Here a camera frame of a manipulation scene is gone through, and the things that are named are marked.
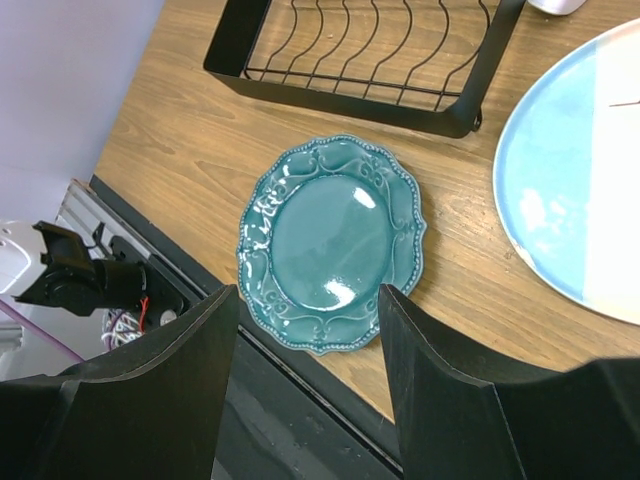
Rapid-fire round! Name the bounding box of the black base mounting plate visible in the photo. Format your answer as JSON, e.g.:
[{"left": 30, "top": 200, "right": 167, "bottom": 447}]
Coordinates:
[{"left": 88, "top": 174, "right": 406, "bottom": 480}]

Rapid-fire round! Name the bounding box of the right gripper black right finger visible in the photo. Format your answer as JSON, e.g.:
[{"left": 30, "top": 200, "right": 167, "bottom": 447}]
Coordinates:
[{"left": 378, "top": 284, "right": 639, "bottom": 479}]

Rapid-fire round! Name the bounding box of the black wire dish rack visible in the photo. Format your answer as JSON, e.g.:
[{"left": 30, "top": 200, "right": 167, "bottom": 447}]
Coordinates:
[{"left": 203, "top": 0, "right": 523, "bottom": 138}]

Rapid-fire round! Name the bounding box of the cream blue leaf plate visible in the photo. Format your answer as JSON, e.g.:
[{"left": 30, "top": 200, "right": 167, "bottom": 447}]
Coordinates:
[{"left": 493, "top": 20, "right": 639, "bottom": 324}]

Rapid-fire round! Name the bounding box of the teal scalloped plate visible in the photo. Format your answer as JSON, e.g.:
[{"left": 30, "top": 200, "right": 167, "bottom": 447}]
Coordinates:
[{"left": 236, "top": 134, "right": 428, "bottom": 355}]

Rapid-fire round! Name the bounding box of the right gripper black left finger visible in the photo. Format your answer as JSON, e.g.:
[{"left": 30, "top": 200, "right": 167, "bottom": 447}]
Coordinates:
[{"left": 1, "top": 285, "right": 239, "bottom": 479}]

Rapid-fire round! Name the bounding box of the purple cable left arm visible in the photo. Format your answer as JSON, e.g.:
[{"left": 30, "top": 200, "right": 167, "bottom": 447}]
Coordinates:
[{"left": 0, "top": 302, "right": 86, "bottom": 364}]

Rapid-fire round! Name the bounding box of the silver clothes rack stand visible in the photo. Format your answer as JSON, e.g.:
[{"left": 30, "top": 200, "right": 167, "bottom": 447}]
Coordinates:
[{"left": 527, "top": 0, "right": 586, "bottom": 16}]

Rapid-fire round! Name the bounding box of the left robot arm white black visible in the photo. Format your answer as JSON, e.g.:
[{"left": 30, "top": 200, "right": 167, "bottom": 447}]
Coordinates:
[{"left": 1, "top": 220, "right": 148, "bottom": 317}]

